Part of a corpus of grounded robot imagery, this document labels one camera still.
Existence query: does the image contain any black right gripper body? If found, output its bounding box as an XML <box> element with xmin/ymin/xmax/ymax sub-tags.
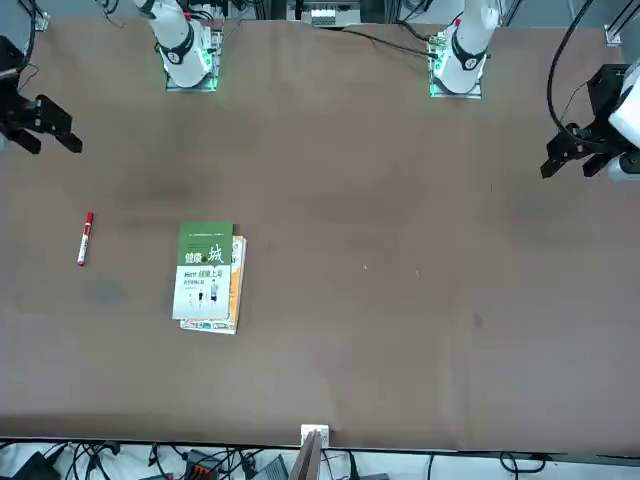
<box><xmin>0</xmin><ymin>35</ymin><xmax>41</xmax><ymax>132</ymax></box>

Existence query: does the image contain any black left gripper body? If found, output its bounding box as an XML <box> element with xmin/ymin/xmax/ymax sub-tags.
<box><xmin>588</xmin><ymin>63</ymin><xmax>630</xmax><ymax>132</ymax></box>

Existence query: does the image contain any green and white book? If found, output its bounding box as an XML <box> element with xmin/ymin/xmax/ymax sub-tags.
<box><xmin>172</xmin><ymin>222</ymin><xmax>236</xmax><ymax>322</ymax></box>

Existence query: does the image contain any orange illustrated book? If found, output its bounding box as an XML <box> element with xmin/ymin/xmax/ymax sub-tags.
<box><xmin>179</xmin><ymin>235</ymin><xmax>248</xmax><ymax>336</ymax></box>

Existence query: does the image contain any red and white marker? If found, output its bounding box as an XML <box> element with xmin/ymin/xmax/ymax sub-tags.
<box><xmin>76</xmin><ymin>211</ymin><xmax>96</xmax><ymax>268</ymax></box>

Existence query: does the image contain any black adapter with orange plug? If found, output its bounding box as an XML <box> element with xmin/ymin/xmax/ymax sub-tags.
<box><xmin>185</xmin><ymin>449</ymin><xmax>222</xmax><ymax>479</ymax></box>

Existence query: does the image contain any black left arm base cable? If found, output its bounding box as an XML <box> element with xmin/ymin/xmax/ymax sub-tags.
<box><xmin>341</xmin><ymin>27</ymin><xmax>436</xmax><ymax>55</ymax></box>

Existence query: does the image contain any aluminium profile post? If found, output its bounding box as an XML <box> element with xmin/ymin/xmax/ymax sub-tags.
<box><xmin>291</xmin><ymin>423</ymin><xmax>332</xmax><ymax>480</ymax></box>

